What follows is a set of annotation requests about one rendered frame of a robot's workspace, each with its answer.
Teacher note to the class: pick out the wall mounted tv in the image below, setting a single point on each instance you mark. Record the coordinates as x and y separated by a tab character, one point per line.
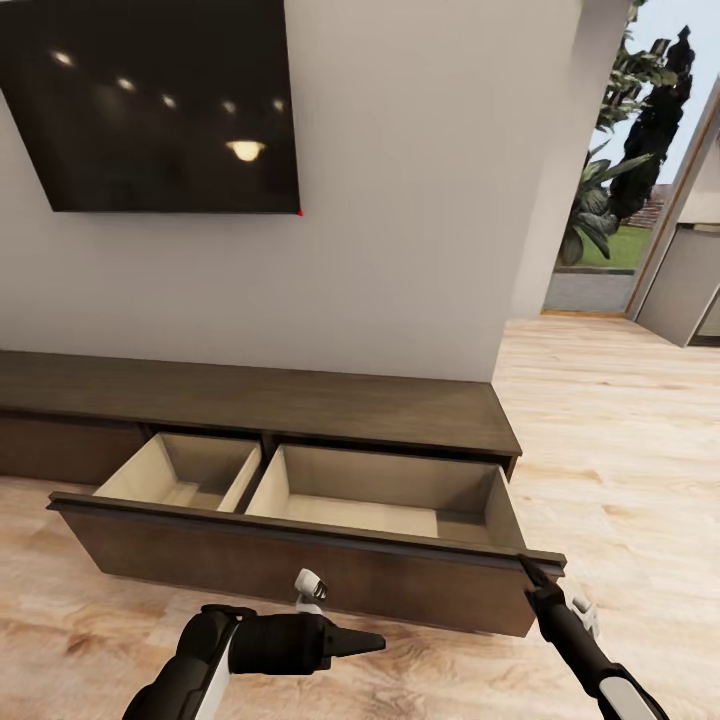
155	106

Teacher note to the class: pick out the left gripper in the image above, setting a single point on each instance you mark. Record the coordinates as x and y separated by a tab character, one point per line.
304	643

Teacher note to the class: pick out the fixed window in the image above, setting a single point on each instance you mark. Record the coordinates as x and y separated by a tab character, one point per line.
663	91

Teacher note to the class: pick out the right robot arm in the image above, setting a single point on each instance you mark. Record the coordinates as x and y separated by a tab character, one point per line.
573	628

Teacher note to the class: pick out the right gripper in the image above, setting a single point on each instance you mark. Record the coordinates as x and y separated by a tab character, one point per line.
556	621

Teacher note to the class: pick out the cabinet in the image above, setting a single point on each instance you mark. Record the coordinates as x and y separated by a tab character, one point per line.
394	491

